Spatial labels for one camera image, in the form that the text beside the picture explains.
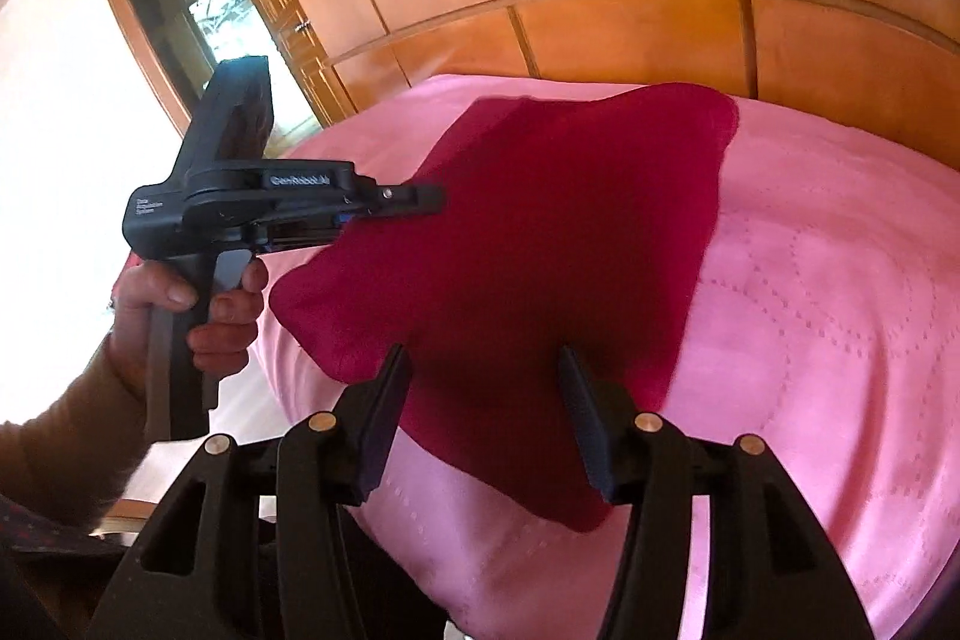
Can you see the carved wooden wardrobe door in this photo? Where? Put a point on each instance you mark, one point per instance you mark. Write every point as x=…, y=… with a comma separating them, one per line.
x=297, y=43

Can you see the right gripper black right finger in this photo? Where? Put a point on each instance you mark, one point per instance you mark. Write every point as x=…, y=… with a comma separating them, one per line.
x=771, y=569

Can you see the wooden framed doorway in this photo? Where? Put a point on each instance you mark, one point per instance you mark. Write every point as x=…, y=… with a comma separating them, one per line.
x=179, y=43

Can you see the person's left hand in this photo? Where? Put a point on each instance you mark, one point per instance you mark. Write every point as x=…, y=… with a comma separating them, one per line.
x=219, y=347

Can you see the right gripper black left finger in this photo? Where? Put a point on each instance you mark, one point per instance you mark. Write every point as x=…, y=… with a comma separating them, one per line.
x=249, y=541

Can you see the left forearm brown sleeve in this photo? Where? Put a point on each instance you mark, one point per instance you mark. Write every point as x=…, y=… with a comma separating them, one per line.
x=71, y=463

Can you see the maroon red garment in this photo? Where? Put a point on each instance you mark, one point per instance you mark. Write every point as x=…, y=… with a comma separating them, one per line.
x=566, y=228

